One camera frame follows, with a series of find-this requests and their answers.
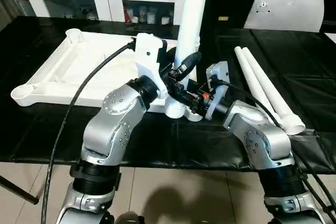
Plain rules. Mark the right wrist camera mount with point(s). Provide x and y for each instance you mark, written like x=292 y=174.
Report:
x=219 y=77

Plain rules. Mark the white jar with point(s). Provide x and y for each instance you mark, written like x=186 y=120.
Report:
x=151 y=18

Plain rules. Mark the white chair back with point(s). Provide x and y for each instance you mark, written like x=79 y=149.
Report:
x=288 y=11

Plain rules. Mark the black tripod leg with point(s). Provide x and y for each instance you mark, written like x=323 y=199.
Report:
x=18 y=190

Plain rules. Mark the white plastic table top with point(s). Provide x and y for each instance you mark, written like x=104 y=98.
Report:
x=78 y=58

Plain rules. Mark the small white cup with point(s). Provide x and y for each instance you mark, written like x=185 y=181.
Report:
x=134 y=20
x=165 y=20

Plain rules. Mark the red packet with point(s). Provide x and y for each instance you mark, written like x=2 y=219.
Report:
x=129 y=15

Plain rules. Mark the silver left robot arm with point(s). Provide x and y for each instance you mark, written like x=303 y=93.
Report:
x=113 y=119

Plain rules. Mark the small gold label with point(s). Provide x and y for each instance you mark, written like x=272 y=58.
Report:
x=223 y=18

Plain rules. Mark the dark robot left foot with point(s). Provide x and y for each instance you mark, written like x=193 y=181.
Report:
x=130 y=218

